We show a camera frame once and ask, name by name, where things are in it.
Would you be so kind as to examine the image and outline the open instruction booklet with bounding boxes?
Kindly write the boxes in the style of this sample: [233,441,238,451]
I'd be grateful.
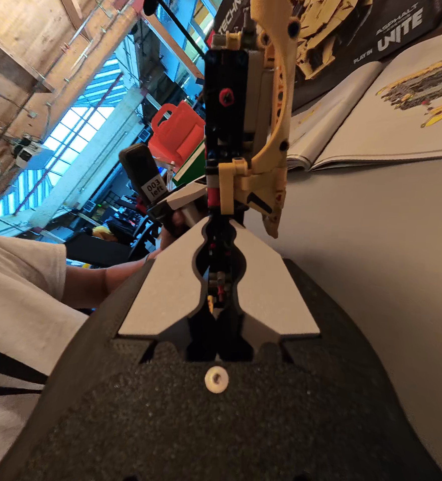
[287,28,442,173]

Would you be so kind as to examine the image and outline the green storage bin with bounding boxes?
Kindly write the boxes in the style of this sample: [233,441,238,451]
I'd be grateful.
[172,141,206,187]

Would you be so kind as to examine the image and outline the person's left hand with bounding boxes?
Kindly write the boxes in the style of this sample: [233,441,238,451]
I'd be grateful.
[146,210,188,262]

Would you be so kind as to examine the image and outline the person's left forearm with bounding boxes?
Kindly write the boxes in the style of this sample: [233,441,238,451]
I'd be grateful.
[61,257,156,309]

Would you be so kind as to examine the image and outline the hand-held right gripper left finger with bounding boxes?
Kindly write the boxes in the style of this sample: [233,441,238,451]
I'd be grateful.
[118,216,218,362]

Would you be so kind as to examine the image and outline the glass skylight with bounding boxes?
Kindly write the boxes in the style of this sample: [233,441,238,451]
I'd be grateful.
[0,56,126,222]

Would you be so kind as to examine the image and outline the black disc on rod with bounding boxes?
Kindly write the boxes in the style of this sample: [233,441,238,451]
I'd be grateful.
[143,0,206,58]

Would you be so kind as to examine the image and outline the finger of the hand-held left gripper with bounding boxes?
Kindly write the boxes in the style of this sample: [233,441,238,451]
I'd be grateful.
[166,183,209,212]

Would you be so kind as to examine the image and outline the grey desk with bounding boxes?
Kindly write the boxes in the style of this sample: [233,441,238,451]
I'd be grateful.
[244,23,442,481]

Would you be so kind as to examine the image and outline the black strap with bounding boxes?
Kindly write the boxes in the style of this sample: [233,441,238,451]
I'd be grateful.
[0,344,49,397]

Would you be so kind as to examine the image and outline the yellow toy car model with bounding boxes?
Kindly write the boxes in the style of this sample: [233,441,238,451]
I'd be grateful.
[204,0,301,312]

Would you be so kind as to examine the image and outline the toy car set box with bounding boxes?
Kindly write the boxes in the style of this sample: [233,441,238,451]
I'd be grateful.
[213,0,442,111]

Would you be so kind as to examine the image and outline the yellow arch panel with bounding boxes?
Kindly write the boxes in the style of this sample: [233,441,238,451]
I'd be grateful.
[249,0,301,166]

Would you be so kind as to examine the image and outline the red storage bin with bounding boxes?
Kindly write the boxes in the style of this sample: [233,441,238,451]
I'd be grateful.
[148,99,206,162]

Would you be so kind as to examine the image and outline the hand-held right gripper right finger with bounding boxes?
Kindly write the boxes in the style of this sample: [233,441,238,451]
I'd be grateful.
[217,217,321,362]

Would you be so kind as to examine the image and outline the person's white shirt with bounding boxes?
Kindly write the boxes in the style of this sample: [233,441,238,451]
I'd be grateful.
[0,231,90,481]

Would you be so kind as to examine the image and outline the white ceiling camera unit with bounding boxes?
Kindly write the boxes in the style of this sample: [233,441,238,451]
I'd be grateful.
[12,136,52,170]

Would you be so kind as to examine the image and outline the black desk divider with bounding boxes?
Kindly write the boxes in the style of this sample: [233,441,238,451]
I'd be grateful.
[65,235,131,268]

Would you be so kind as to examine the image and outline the black office chair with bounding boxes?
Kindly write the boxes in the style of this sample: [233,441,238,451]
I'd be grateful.
[129,216,161,260]

